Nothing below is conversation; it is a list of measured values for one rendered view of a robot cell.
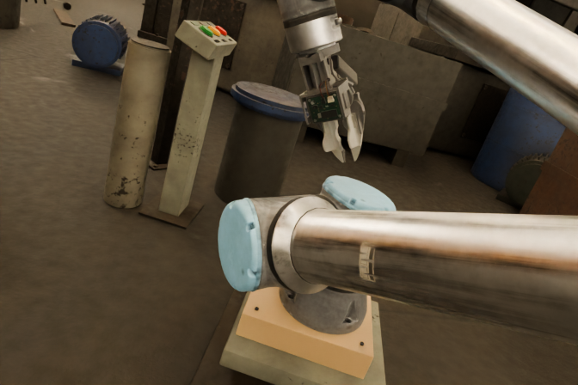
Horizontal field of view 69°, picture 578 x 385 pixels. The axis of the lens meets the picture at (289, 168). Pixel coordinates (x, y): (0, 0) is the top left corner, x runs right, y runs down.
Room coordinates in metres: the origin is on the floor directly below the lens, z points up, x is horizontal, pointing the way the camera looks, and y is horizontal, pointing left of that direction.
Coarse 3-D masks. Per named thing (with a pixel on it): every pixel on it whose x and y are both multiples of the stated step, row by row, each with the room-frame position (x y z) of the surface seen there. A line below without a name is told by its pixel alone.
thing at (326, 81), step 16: (336, 48) 0.72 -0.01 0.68; (304, 64) 0.69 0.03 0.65; (320, 64) 0.71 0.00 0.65; (304, 80) 0.69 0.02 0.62; (320, 80) 0.71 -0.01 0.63; (336, 80) 0.74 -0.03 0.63; (304, 96) 0.70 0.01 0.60; (320, 96) 0.69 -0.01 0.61; (336, 96) 0.68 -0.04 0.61; (352, 96) 0.74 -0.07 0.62; (304, 112) 0.70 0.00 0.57; (320, 112) 0.70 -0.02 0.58; (336, 112) 0.68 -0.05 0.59
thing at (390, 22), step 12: (384, 12) 4.89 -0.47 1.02; (396, 12) 4.65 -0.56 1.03; (372, 24) 5.08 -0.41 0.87; (384, 24) 4.80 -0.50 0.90; (396, 24) 4.56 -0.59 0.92; (408, 24) 4.34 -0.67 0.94; (420, 24) 4.14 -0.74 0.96; (384, 36) 4.70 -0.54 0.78; (396, 36) 4.48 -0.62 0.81; (408, 36) 4.26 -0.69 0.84; (420, 36) 4.07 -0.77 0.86; (432, 36) 4.11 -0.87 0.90
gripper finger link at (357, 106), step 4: (356, 96) 0.74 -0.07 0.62; (356, 100) 0.74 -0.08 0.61; (360, 100) 0.75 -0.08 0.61; (352, 104) 0.74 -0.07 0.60; (356, 104) 0.74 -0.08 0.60; (360, 104) 0.74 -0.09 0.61; (352, 108) 0.74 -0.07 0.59; (356, 108) 0.74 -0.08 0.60; (360, 108) 0.74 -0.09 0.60; (364, 108) 0.75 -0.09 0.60; (352, 112) 0.74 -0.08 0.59; (356, 112) 0.74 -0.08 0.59; (360, 112) 0.74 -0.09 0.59; (364, 112) 0.75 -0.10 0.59; (356, 116) 0.74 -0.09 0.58; (360, 116) 0.74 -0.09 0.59; (364, 116) 0.75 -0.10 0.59; (360, 120) 0.74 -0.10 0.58; (364, 120) 0.75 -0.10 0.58; (360, 124) 0.75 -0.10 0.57; (360, 128) 0.74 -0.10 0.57; (360, 132) 0.74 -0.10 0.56
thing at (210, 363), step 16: (240, 304) 0.87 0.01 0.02; (224, 320) 0.80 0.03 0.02; (224, 336) 0.75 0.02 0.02; (208, 352) 0.69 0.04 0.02; (208, 368) 0.66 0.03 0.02; (224, 368) 0.67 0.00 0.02; (192, 384) 0.61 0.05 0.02; (208, 384) 0.61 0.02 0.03; (224, 384) 0.63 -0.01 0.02; (240, 384) 0.64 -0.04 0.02; (256, 384) 0.65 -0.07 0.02; (272, 384) 0.67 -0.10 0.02
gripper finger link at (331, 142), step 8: (336, 120) 0.76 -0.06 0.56; (328, 128) 0.75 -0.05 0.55; (336, 128) 0.76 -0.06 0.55; (328, 136) 0.74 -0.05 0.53; (336, 136) 0.76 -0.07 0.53; (328, 144) 0.73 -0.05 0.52; (336, 144) 0.76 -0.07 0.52; (336, 152) 0.76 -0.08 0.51; (344, 152) 0.77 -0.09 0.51; (344, 160) 0.76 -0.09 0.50
